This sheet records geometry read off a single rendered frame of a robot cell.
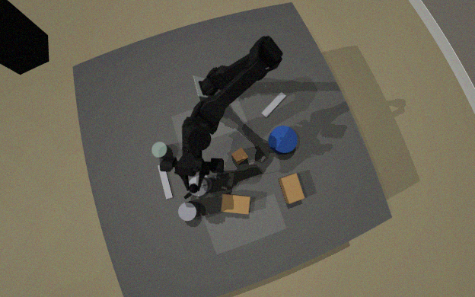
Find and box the dark blue short cylinder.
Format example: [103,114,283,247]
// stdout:
[269,125,297,155]

